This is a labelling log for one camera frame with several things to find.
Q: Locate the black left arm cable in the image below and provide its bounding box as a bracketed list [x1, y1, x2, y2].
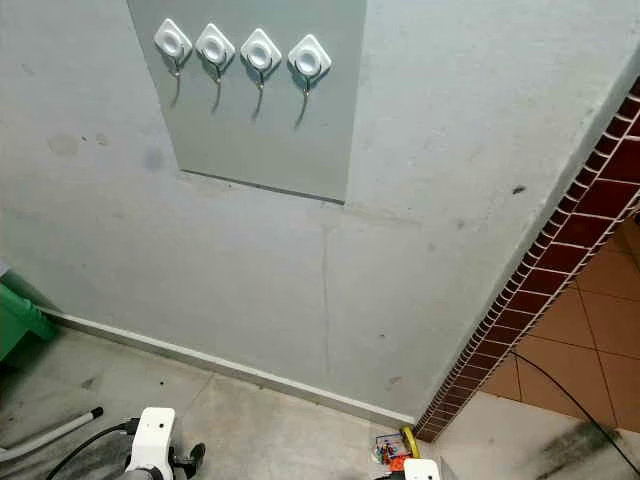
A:
[45, 420, 141, 480]

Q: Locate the white square adhesive wall hook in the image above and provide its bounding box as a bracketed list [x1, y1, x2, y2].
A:
[239, 27, 284, 89]
[287, 33, 334, 95]
[194, 22, 237, 81]
[153, 18, 194, 77]

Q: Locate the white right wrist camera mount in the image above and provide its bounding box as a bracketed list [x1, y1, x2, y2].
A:
[402, 459, 442, 480]

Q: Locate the white metal table leg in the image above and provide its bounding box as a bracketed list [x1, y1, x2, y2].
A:
[0, 406, 105, 463]

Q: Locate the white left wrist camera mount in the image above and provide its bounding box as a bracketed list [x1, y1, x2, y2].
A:
[133, 407, 187, 480]

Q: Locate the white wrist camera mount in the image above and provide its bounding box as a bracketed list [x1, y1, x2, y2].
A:
[402, 459, 442, 480]
[133, 407, 187, 480]

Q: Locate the thin black floor cable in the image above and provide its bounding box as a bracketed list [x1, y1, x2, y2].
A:
[510, 350, 640, 448]

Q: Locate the green plastic stool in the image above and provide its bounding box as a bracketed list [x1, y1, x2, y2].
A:
[0, 272, 59, 361]

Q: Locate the yellow handled tool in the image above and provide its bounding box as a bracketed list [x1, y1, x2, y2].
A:
[400, 426, 420, 459]

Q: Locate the small colourful packet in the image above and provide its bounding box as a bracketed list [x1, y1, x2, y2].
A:
[373, 434, 403, 465]

